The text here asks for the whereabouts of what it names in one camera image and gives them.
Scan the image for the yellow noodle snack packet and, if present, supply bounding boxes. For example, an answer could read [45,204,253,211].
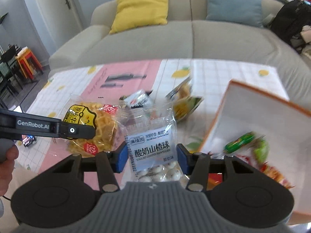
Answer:
[63,94,122,157]

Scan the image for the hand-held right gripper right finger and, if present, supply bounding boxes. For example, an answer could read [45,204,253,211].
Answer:
[176,144,253,191]

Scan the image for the yellow cushion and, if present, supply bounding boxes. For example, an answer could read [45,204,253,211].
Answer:
[108,0,169,35]

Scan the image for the yellow-green chip packet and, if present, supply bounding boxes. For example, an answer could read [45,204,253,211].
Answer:
[166,77,204,122]

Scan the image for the orange cardboard box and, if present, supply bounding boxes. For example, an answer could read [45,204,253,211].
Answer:
[198,80,311,225]

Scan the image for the light blue cushion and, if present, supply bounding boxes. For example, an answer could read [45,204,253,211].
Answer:
[206,0,264,28]

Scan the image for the stacked coloured stools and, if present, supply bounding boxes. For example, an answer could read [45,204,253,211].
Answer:
[16,48,45,79]

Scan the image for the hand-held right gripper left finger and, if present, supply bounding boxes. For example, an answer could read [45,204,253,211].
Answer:
[57,143,128,192]

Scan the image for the red snack packet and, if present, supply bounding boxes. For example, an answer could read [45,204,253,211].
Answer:
[233,153,258,168]

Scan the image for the beige sofa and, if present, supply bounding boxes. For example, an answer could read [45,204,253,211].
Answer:
[49,0,311,97]

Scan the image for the orange stick snack packet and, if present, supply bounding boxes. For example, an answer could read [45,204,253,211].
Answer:
[261,164,295,190]

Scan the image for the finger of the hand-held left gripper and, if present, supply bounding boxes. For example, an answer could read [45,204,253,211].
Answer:
[59,122,97,141]

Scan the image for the black backpack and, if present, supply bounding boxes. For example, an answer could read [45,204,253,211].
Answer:
[270,0,311,51]

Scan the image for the black dining chair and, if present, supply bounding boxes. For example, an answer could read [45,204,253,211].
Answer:
[0,44,25,97]

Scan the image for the person's left hand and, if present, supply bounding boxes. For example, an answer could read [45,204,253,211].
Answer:
[0,146,19,196]

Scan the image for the clear packet of white balls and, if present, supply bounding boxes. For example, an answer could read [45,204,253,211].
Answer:
[119,103,187,183]

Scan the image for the dark green snack packet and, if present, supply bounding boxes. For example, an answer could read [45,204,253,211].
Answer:
[225,131,255,154]

